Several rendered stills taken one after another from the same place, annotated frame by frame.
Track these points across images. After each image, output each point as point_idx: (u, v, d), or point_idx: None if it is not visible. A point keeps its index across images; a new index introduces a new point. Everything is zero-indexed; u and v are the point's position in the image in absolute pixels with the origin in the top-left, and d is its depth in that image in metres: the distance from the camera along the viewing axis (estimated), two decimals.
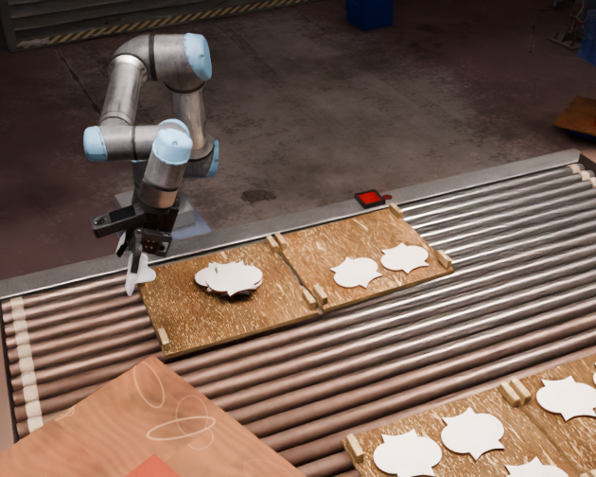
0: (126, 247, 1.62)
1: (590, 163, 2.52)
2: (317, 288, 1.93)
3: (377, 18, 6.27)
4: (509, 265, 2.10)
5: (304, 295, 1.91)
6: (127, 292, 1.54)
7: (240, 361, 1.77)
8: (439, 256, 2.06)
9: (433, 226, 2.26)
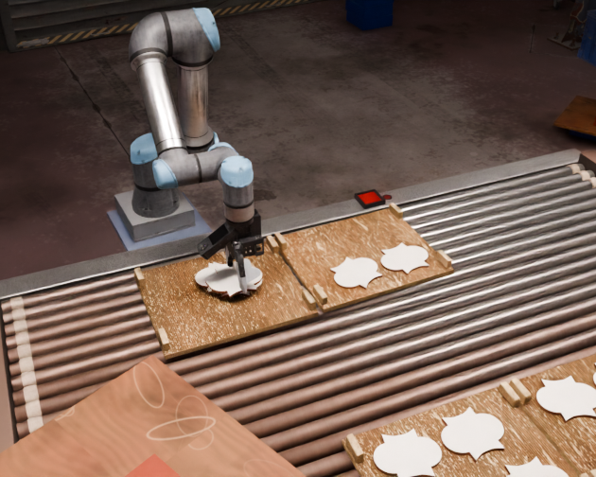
0: (233, 257, 1.95)
1: (590, 163, 2.52)
2: (317, 288, 1.93)
3: (377, 18, 6.27)
4: (509, 265, 2.10)
5: (304, 295, 1.91)
6: (242, 291, 1.89)
7: (240, 361, 1.77)
8: (439, 256, 2.06)
9: (433, 226, 2.26)
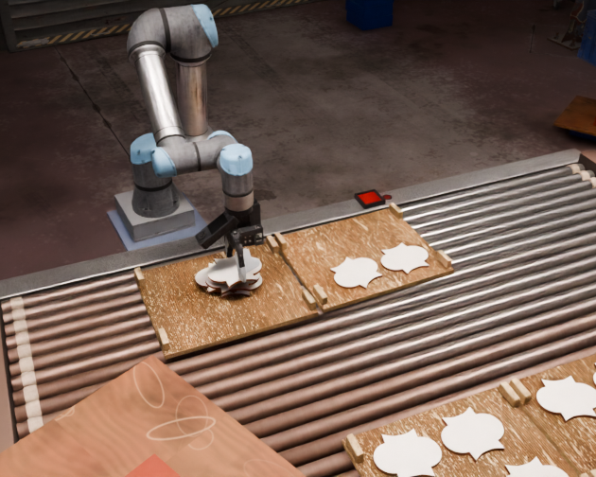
0: (232, 248, 1.93)
1: (590, 163, 2.52)
2: (317, 288, 1.93)
3: (377, 18, 6.27)
4: (509, 265, 2.10)
5: (304, 295, 1.91)
6: (241, 281, 1.88)
7: (240, 361, 1.77)
8: (439, 256, 2.06)
9: (433, 226, 2.26)
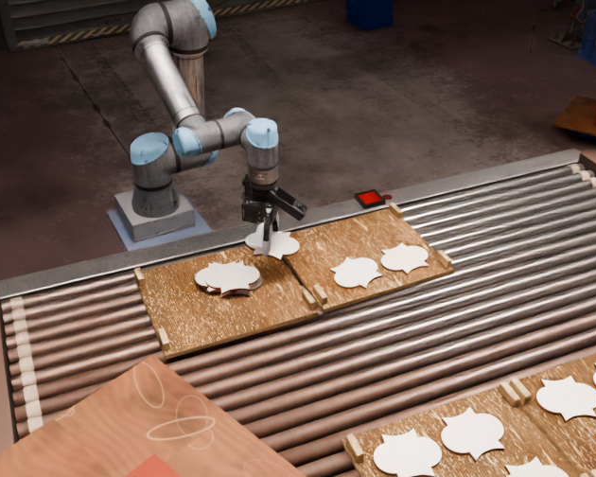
0: None
1: (590, 163, 2.52)
2: (317, 288, 1.93)
3: (377, 18, 6.27)
4: (509, 265, 2.10)
5: (304, 295, 1.91)
6: (276, 231, 1.99)
7: (240, 361, 1.77)
8: (439, 256, 2.06)
9: (433, 226, 2.26)
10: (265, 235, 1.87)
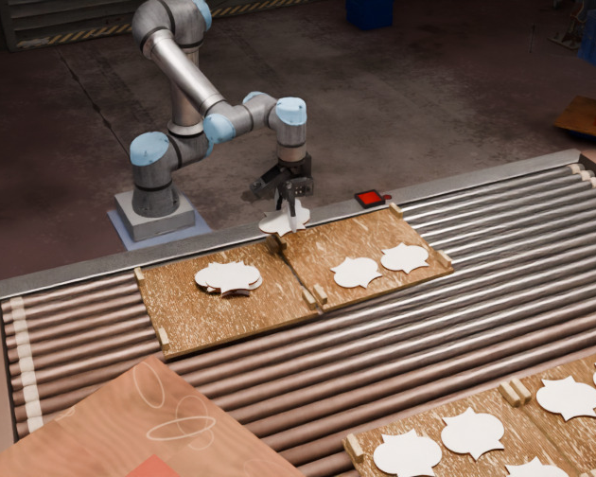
0: (281, 201, 2.03)
1: (590, 163, 2.52)
2: (317, 288, 1.93)
3: (377, 18, 6.27)
4: (509, 265, 2.10)
5: (304, 295, 1.91)
6: (292, 231, 1.97)
7: (240, 361, 1.77)
8: (439, 256, 2.06)
9: (433, 226, 2.26)
10: None
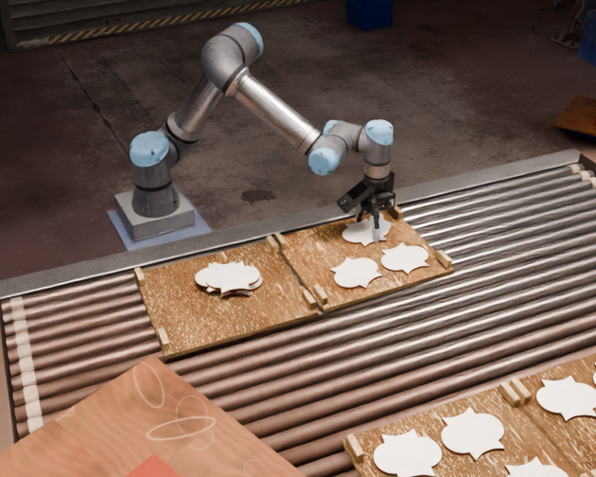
0: (362, 213, 2.18)
1: (590, 163, 2.52)
2: (317, 288, 1.93)
3: (377, 18, 6.27)
4: (509, 265, 2.10)
5: (304, 295, 1.91)
6: (375, 241, 2.13)
7: (240, 361, 1.77)
8: (439, 256, 2.06)
9: (433, 226, 2.26)
10: (359, 203, 2.18)
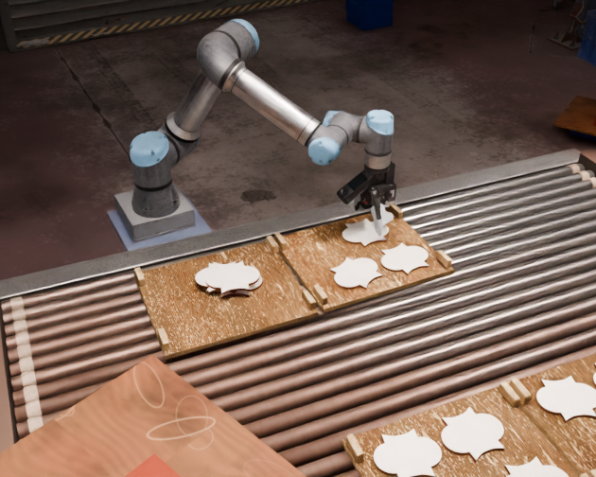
0: (361, 202, 2.17)
1: (590, 163, 2.52)
2: (317, 288, 1.93)
3: (377, 18, 6.27)
4: (509, 265, 2.10)
5: (304, 295, 1.91)
6: (378, 234, 2.10)
7: (240, 361, 1.77)
8: (439, 256, 2.06)
9: (433, 226, 2.26)
10: None
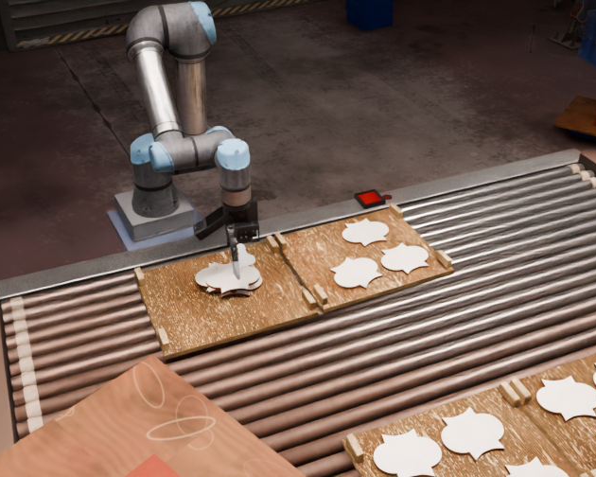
0: None
1: (590, 163, 2.52)
2: (317, 288, 1.93)
3: (377, 18, 6.27)
4: (509, 265, 2.10)
5: (304, 295, 1.91)
6: (236, 277, 1.87)
7: (240, 361, 1.77)
8: (439, 256, 2.06)
9: (433, 226, 2.26)
10: None
